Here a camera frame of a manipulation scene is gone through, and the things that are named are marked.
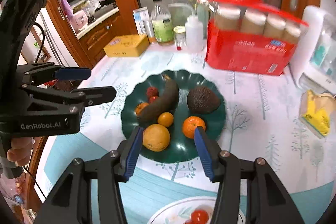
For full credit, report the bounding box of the red pack of paper cups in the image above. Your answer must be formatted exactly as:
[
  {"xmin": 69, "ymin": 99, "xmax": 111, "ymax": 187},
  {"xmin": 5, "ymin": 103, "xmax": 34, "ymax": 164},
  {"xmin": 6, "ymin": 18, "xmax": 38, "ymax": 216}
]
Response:
[{"xmin": 197, "ymin": 0, "xmax": 309, "ymax": 76}]

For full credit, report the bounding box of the small glass jar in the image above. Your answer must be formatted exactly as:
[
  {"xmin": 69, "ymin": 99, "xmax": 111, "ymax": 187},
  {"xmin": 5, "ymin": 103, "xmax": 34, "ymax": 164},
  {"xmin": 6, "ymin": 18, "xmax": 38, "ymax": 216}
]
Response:
[{"xmin": 174, "ymin": 26, "xmax": 187, "ymax": 47}]

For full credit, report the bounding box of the dark green scalloped plate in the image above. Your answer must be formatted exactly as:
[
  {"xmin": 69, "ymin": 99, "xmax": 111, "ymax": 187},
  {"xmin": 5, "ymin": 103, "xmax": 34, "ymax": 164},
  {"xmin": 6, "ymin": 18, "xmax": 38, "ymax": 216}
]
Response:
[{"xmin": 121, "ymin": 70, "xmax": 227, "ymax": 164}]

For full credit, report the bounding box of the yellow tin box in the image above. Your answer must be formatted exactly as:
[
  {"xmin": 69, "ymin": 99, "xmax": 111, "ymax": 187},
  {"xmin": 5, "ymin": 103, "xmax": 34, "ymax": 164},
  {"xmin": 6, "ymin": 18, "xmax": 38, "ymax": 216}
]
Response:
[{"xmin": 104, "ymin": 34, "xmax": 150, "ymax": 58}]

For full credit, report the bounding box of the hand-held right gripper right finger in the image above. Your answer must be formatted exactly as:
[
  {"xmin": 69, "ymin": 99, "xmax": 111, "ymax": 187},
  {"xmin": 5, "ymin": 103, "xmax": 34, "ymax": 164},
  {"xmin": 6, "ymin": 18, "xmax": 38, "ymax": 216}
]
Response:
[{"xmin": 194, "ymin": 126, "xmax": 294, "ymax": 224}]

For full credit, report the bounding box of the dark brown overripe banana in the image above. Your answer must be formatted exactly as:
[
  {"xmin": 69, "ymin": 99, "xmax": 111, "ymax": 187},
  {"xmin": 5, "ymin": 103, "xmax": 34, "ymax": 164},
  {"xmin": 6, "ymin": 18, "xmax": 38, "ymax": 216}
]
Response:
[{"xmin": 138, "ymin": 74, "xmax": 179, "ymax": 128}]

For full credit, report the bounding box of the large orange with sticker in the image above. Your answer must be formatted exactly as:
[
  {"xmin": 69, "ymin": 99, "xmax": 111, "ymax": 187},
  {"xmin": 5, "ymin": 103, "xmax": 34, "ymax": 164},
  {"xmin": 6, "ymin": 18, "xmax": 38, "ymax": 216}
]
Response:
[{"xmin": 142, "ymin": 124, "xmax": 171, "ymax": 152}]

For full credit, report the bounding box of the small yellow citrus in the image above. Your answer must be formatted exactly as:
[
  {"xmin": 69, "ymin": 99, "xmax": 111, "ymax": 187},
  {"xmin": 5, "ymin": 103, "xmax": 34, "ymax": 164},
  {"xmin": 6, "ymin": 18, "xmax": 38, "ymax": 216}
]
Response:
[{"xmin": 157, "ymin": 112, "xmax": 174, "ymax": 127}]

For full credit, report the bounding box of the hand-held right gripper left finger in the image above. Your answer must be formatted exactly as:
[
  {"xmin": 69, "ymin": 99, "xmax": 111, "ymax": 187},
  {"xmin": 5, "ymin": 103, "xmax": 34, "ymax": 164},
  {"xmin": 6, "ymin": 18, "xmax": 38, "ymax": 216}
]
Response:
[{"xmin": 34, "ymin": 126, "xmax": 144, "ymax": 224}]

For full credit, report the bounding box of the pink kitchen appliance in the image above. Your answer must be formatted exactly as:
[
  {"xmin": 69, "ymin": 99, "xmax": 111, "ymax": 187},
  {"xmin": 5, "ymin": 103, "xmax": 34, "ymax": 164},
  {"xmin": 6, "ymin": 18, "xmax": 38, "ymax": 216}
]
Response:
[{"xmin": 72, "ymin": 10, "xmax": 88, "ymax": 33}]

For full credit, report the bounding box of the small metal can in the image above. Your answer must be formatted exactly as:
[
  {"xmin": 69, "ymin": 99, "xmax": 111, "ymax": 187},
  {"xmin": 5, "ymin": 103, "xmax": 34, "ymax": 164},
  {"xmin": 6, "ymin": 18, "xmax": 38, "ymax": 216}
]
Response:
[{"xmin": 144, "ymin": 19, "xmax": 156, "ymax": 43}]

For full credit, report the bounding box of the white storage box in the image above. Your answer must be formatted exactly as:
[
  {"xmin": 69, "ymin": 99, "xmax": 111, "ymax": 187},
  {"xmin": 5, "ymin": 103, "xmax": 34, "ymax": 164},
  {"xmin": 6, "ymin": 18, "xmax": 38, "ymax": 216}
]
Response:
[{"xmin": 289, "ymin": 5, "xmax": 336, "ymax": 94}]

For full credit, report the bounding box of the white squeeze bottle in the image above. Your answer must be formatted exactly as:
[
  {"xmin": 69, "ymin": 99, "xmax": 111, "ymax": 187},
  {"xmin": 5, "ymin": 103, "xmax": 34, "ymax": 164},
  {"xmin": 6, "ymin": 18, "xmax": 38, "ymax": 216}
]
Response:
[{"xmin": 168, "ymin": 3, "xmax": 205, "ymax": 52}]

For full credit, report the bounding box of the small orange with dark marks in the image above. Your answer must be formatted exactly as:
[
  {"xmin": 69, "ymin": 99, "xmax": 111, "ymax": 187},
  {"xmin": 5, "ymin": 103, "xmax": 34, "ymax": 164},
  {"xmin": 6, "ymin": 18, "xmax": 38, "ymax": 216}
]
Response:
[{"xmin": 135, "ymin": 102, "xmax": 150, "ymax": 116}]

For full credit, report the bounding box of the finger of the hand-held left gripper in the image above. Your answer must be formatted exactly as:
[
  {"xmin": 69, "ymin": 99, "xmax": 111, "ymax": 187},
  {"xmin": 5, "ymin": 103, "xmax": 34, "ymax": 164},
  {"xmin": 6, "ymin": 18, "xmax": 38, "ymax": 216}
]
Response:
[
  {"xmin": 22, "ymin": 85, "xmax": 117, "ymax": 113},
  {"xmin": 17, "ymin": 62, "xmax": 92, "ymax": 86}
]

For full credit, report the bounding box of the purple cloth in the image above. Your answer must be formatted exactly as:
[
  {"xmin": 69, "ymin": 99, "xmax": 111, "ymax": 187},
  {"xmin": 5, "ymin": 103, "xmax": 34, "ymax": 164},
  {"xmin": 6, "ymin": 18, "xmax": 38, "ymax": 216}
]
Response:
[{"xmin": 59, "ymin": 0, "xmax": 72, "ymax": 17}]

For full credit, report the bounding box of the person's left hand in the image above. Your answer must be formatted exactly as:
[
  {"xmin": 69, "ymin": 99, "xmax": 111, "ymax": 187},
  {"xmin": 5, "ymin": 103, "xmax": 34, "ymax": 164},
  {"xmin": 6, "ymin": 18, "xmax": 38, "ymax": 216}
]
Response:
[{"xmin": 7, "ymin": 136, "xmax": 35, "ymax": 167}]

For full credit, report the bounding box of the white and blue carton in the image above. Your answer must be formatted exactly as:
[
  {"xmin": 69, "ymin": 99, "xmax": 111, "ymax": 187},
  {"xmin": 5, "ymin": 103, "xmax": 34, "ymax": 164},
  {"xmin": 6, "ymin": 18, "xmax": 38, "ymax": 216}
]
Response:
[{"xmin": 133, "ymin": 7, "xmax": 150, "ymax": 35}]

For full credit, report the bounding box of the glass bottle with green label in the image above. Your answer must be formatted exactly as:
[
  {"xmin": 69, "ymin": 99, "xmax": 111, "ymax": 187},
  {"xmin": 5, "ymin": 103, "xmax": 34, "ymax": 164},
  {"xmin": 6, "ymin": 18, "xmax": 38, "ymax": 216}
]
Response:
[{"xmin": 151, "ymin": 0, "xmax": 175, "ymax": 46}]

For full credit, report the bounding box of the yellow tissue pack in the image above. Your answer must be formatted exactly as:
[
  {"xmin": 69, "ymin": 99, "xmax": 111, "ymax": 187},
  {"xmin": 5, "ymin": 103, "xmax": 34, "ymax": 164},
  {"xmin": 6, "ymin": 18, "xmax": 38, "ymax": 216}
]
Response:
[{"xmin": 299, "ymin": 90, "xmax": 336, "ymax": 138}]

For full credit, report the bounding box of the orange mandarin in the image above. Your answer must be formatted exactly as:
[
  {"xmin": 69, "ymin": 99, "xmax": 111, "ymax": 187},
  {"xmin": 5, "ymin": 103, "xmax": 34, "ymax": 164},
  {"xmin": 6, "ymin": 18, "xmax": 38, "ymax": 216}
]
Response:
[{"xmin": 182, "ymin": 116, "xmax": 206, "ymax": 139}]

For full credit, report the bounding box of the dark avocado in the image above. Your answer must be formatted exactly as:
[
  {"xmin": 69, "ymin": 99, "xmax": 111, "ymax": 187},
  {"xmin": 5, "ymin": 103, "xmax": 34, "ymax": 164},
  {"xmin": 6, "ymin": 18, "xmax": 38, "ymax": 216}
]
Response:
[{"xmin": 186, "ymin": 87, "xmax": 220, "ymax": 114}]

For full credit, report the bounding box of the wooden kitchen counter cabinet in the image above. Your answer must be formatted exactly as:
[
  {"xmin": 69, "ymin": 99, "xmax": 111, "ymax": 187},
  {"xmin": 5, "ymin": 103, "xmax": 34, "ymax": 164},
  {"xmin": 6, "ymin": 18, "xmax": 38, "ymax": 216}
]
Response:
[{"xmin": 76, "ymin": 7, "xmax": 122, "ymax": 67}]

